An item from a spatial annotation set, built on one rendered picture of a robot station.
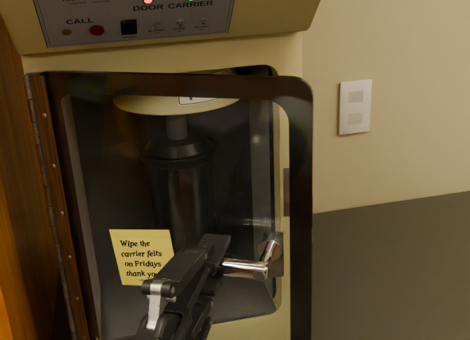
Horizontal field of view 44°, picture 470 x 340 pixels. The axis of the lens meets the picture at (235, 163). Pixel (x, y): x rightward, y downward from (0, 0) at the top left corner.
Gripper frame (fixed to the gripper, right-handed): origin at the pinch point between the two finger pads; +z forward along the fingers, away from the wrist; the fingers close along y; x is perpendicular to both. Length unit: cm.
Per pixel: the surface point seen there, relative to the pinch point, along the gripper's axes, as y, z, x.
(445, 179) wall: -24, 80, -31
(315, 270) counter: -26.0, 40.5, -6.2
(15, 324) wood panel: -8.7, -3.3, 23.0
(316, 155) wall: -14, 66, -3
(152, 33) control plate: 22.5, 7.9, 7.2
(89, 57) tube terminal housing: 19.8, 8.4, 15.2
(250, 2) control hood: 25.2, 10.1, -2.9
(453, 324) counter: -26.1, 29.3, -28.9
